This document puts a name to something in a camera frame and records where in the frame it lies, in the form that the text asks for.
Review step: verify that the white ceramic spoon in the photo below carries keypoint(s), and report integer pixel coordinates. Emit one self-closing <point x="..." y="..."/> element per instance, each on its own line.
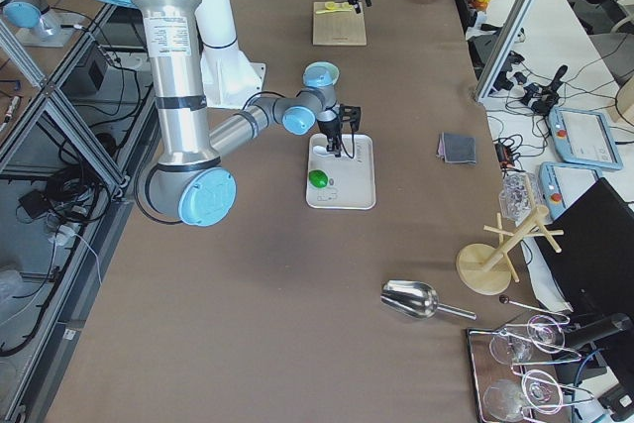
<point x="320" y="151"/>

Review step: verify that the light green bowl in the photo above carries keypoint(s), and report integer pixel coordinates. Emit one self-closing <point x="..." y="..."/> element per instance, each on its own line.
<point x="332" y="71"/>

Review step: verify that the yellow plastic knife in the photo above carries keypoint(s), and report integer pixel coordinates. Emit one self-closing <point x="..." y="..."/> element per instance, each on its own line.
<point x="325" y="11"/>

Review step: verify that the wooden cutting board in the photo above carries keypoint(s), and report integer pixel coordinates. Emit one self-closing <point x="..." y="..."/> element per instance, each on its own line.
<point x="346" y="28"/>

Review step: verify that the green lime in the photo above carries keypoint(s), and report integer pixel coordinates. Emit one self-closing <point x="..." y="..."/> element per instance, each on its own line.
<point x="318" y="178"/>

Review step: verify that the cream rabbit tray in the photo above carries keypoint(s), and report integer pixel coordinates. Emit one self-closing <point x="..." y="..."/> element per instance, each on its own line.
<point x="351" y="176"/>

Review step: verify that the folded grey cloth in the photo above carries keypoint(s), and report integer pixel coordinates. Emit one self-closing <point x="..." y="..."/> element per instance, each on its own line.
<point x="456" y="148"/>

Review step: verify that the metal scoop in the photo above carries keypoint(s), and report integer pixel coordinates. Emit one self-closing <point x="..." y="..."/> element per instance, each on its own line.
<point x="418" y="299"/>

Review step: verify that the wooden cup tree stand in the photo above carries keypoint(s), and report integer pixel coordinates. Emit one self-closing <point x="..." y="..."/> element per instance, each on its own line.
<point x="487" y="270"/>

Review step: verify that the lower teach pendant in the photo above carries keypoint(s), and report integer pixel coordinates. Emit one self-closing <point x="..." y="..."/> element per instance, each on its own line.
<point x="564" y="183"/>

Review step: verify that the teach pendant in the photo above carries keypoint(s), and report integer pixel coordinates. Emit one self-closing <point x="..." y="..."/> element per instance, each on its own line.
<point x="564" y="183"/>
<point x="583" y="137"/>

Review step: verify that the upper teach pendant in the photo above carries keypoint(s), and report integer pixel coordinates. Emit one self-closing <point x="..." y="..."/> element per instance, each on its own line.
<point x="583" y="137"/>

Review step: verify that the black monitor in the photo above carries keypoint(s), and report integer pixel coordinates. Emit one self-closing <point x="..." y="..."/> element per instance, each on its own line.
<point x="594" y="269"/>

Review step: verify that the mirror tray with glass rack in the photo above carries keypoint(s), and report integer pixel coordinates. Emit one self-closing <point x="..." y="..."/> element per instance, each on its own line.
<point x="514" y="371"/>

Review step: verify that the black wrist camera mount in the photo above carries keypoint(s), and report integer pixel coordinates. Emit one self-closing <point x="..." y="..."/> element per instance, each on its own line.
<point x="350" y="115"/>

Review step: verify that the aluminium frame post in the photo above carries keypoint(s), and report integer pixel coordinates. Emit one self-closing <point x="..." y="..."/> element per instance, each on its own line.
<point x="502" y="47"/>

